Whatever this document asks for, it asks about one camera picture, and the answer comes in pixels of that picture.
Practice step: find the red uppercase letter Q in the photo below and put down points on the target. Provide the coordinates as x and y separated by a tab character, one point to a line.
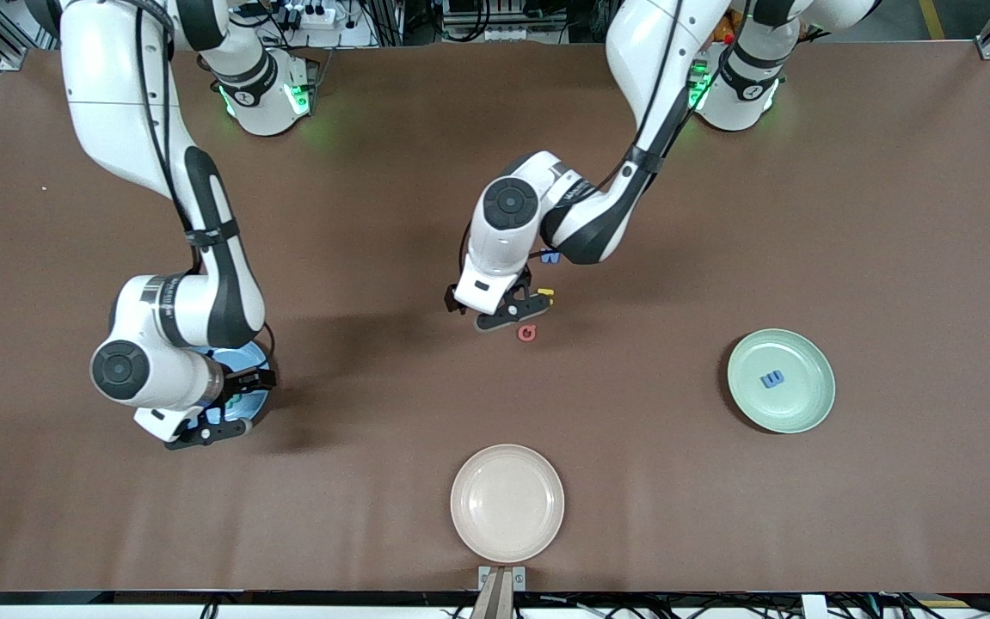
519	334

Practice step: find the yellow uppercase letter H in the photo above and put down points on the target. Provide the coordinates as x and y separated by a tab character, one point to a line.
548	292

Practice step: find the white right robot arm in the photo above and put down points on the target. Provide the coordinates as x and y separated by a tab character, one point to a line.
116	103

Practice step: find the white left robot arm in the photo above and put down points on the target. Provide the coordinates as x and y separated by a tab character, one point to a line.
658	69

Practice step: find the blue plate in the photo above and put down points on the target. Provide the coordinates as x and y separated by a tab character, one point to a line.
241	414

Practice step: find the blue uppercase letter W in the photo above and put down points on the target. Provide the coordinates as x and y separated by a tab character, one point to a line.
553	257

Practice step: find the beige plate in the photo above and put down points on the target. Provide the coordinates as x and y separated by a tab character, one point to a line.
507	503

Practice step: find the green plate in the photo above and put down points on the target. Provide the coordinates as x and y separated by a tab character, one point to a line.
796	404

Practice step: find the brown table cover sheet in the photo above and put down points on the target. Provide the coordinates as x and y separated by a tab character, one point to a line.
374	413

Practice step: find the white power strip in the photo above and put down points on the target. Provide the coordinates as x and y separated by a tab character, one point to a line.
316	15

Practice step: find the orange snack bag pile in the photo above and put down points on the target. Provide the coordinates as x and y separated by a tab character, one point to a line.
722	34

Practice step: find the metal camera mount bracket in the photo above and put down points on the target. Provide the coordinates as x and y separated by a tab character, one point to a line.
501	593

